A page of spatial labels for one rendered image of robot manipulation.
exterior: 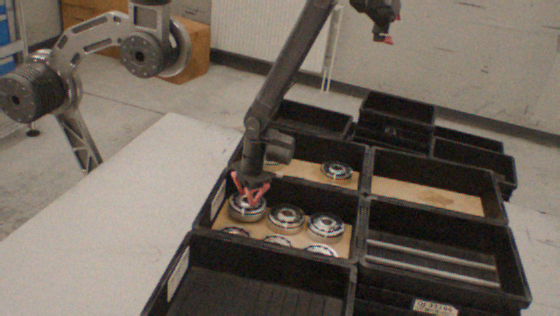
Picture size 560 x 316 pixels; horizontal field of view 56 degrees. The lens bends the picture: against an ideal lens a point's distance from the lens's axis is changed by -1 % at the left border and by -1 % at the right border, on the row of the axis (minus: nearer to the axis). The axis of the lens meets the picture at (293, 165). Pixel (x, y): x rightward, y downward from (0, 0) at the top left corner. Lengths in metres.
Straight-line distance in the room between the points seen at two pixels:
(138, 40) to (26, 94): 0.49
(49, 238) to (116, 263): 0.22
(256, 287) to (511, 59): 3.41
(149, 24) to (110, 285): 0.75
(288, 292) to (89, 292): 0.51
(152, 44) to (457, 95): 3.20
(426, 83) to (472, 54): 0.42
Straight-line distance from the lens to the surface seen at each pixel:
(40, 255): 1.58
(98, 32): 1.86
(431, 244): 1.54
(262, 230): 1.44
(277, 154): 1.31
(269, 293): 1.27
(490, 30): 4.30
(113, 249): 1.57
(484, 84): 4.42
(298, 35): 1.19
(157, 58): 1.62
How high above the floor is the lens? 1.72
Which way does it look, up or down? 31 degrees down
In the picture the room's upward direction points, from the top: 9 degrees clockwise
